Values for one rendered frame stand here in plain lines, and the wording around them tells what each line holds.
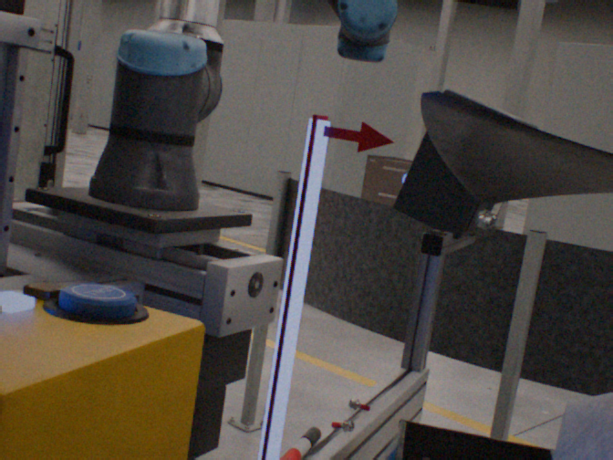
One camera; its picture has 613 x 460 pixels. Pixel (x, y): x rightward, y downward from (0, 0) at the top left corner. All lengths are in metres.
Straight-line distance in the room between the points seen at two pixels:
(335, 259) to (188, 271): 1.74
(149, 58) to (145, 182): 0.16
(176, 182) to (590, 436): 0.68
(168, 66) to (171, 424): 0.73
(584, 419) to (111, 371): 0.37
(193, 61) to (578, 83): 6.15
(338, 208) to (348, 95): 7.62
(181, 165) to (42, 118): 1.54
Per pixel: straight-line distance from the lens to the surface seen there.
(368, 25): 1.11
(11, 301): 0.45
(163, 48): 1.13
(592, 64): 7.15
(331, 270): 2.80
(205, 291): 1.06
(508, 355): 2.45
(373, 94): 10.78
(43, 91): 2.65
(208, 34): 1.28
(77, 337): 0.42
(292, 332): 0.69
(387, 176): 7.54
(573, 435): 0.66
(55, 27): 2.67
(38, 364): 0.38
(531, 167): 0.66
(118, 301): 0.45
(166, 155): 1.13
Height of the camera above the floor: 1.19
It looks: 8 degrees down
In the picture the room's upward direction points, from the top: 9 degrees clockwise
